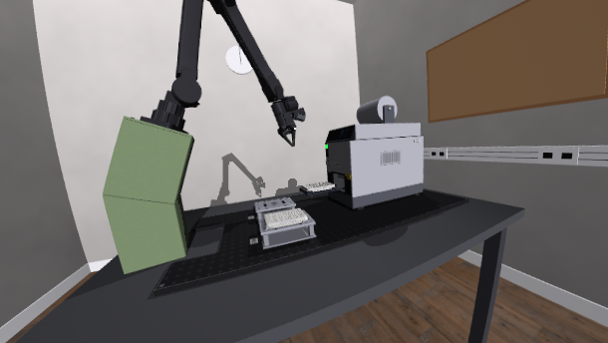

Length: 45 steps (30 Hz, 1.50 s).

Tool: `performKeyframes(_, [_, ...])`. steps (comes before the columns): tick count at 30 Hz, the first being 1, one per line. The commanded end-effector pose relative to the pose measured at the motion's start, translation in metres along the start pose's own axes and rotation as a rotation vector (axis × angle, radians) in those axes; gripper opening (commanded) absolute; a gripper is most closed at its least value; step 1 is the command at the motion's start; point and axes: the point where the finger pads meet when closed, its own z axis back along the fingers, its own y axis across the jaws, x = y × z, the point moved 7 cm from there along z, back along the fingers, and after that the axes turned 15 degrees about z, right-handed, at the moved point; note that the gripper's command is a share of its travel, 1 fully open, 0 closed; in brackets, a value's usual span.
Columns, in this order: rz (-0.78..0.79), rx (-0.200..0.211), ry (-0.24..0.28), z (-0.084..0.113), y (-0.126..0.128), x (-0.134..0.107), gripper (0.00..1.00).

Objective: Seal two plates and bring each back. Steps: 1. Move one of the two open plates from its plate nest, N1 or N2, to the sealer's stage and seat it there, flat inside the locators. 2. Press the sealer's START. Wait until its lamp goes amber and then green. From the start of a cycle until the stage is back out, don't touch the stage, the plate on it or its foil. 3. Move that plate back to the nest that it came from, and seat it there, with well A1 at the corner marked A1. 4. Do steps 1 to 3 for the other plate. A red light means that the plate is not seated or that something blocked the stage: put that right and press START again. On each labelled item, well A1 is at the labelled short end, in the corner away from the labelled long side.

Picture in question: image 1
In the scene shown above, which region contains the dark grey cylinder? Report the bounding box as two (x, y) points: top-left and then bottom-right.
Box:
(357, 96), (397, 124)

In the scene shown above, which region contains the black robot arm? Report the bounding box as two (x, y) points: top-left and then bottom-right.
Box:
(140, 0), (306, 133)

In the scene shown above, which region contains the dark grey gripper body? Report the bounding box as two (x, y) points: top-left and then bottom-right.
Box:
(275, 112), (297, 135)

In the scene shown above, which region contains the white well plate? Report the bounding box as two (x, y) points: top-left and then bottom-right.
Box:
(264, 208), (308, 228)
(301, 181), (335, 191)

